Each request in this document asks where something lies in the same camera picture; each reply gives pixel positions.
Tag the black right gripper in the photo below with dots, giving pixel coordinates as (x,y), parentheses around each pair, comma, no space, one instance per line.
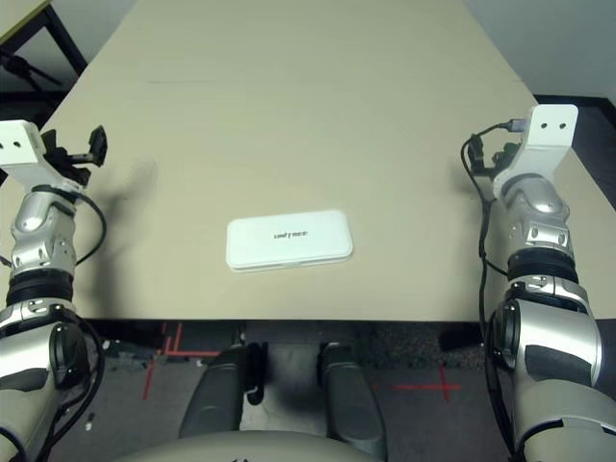
(503,158)

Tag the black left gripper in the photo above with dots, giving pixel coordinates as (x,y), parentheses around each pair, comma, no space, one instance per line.
(72,166)

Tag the white plastic pencil case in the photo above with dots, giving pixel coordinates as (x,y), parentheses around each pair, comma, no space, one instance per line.
(289,250)

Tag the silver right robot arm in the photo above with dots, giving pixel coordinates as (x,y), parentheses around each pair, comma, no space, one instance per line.
(544,337)

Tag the black tripod stand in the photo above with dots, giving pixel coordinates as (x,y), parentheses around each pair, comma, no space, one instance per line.
(21,67)

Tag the dark grey right robot leg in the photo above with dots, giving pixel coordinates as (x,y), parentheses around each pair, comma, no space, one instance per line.
(351,399)

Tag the dark grey robot leg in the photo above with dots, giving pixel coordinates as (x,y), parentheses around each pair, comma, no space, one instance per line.
(351,399)
(216,394)

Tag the dark grey left robot leg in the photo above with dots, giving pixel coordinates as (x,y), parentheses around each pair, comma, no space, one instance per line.
(216,394)

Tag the grey robot torso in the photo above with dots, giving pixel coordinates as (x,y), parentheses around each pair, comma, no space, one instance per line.
(255,447)

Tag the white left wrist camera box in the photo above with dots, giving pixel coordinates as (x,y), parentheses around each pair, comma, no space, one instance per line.
(19,144)

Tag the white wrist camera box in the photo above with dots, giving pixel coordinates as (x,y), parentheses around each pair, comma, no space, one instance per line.
(19,144)
(551,144)

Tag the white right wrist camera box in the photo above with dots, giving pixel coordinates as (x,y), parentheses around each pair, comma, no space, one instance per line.
(551,144)

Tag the beige side table black frame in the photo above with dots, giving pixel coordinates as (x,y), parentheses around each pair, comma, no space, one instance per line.
(14,19)

